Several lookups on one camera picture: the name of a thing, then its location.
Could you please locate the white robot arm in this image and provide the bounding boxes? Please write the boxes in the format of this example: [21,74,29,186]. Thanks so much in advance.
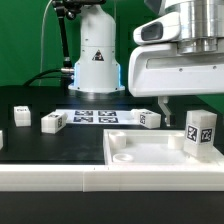
[69,0,224,125]

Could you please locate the black cable bundle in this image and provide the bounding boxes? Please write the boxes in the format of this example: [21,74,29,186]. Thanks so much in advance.
[23,68,75,87]

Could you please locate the white obstacle fence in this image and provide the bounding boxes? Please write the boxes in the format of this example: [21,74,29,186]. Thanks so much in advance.
[0,165,224,192]

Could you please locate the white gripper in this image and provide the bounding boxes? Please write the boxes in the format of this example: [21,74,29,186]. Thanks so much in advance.
[128,19,224,126]

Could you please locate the white part left edge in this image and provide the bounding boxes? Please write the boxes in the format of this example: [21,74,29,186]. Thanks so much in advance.
[0,130,3,150]

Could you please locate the printed marker sheet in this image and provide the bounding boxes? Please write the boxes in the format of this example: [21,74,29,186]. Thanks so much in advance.
[56,109,137,125]

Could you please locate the white square tabletop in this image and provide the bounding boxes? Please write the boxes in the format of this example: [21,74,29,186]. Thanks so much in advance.
[103,129,224,165]

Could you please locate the black camera stand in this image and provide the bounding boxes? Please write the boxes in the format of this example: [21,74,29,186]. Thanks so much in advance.
[52,0,106,68]

